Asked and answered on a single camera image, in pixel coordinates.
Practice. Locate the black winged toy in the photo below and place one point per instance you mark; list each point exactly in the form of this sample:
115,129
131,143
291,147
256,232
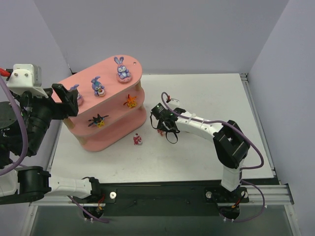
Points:
97,121

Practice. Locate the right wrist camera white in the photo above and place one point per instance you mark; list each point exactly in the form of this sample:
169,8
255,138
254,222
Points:
172,102

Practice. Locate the pink bear with strawberry hat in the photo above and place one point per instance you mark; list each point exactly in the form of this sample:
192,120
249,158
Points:
137,139

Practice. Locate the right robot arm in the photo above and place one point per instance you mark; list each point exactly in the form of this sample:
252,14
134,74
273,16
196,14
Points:
231,148

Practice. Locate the strawberry cake slice toy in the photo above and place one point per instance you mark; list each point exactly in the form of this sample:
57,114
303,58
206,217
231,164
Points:
160,132

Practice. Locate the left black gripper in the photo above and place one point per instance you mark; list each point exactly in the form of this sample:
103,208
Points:
58,105

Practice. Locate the orange bunny toy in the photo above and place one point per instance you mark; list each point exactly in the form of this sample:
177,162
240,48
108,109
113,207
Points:
131,101

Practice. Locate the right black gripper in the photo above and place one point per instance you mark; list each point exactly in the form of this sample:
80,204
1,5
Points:
165,122

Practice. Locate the pink three-tier wooden shelf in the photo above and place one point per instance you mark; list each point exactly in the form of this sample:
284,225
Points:
122,120

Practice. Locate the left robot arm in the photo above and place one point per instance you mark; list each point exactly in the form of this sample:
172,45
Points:
24,121

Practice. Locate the purple bunny toy on donut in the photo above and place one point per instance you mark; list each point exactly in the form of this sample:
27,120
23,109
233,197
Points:
123,76

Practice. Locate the small purple bunny with cake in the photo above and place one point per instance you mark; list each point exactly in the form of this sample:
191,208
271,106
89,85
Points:
97,87

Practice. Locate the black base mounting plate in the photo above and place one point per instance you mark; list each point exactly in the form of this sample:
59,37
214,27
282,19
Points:
180,198

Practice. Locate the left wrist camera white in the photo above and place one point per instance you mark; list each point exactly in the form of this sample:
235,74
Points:
24,77

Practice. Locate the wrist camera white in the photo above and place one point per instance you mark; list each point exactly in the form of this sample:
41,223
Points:
172,102
24,77

